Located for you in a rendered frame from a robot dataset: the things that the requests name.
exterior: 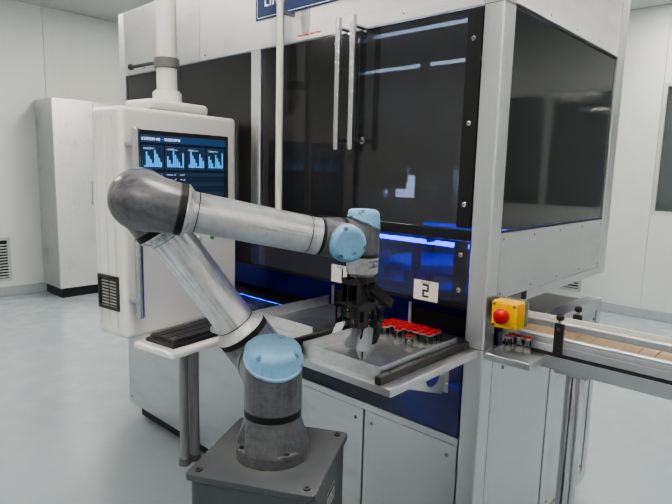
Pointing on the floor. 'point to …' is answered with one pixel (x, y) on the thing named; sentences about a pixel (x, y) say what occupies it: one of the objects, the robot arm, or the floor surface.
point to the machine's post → (485, 244)
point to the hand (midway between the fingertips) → (364, 355)
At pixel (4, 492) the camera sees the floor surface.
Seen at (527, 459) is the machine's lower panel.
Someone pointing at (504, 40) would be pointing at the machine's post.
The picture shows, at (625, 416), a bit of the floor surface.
